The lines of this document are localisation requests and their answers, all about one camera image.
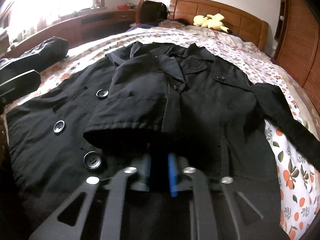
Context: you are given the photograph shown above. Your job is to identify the black double-breasted coat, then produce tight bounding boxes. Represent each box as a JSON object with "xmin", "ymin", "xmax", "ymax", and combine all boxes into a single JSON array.
[{"xmin": 5, "ymin": 41, "xmax": 320, "ymax": 240}]

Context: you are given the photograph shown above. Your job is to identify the wooden chair with clothes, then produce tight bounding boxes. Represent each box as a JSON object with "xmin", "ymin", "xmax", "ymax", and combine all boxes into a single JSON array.
[{"xmin": 136, "ymin": 0, "xmax": 168, "ymax": 25}]

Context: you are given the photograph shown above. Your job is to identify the black padded jacket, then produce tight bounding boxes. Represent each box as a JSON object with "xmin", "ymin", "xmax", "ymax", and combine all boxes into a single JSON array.
[{"xmin": 1, "ymin": 36, "xmax": 69, "ymax": 83}]

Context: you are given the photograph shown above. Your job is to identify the long wooden desk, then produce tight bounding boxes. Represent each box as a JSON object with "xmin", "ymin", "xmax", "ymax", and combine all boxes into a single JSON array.
[{"xmin": 4, "ymin": 10, "xmax": 136, "ymax": 58}]

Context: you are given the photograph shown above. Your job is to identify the red bowl on desk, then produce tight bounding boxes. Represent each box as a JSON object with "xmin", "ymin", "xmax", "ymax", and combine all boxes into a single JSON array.
[{"xmin": 117, "ymin": 4, "xmax": 131, "ymax": 11}]

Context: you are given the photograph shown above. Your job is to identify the orange print bed quilt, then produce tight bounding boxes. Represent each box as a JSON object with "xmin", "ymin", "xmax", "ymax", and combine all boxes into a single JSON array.
[{"xmin": 0, "ymin": 25, "xmax": 320, "ymax": 240}]

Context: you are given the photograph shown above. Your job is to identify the floral pillow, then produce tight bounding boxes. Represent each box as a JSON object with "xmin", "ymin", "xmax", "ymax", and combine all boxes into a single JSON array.
[{"xmin": 158, "ymin": 20, "xmax": 253, "ymax": 47}]

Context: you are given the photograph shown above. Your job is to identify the yellow plush toy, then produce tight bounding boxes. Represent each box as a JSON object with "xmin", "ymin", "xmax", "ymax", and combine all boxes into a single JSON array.
[{"xmin": 193, "ymin": 13, "xmax": 233, "ymax": 34}]

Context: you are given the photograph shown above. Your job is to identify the wooden bed headboard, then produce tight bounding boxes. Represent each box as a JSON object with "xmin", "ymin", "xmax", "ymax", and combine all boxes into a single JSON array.
[{"xmin": 168, "ymin": 0, "xmax": 268, "ymax": 51}]

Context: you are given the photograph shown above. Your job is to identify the wooden slatted wardrobe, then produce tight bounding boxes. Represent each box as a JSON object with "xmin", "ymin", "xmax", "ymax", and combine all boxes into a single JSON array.
[{"xmin": 274, "ymin": 0, "xmax": 319, "ymax": 111}]

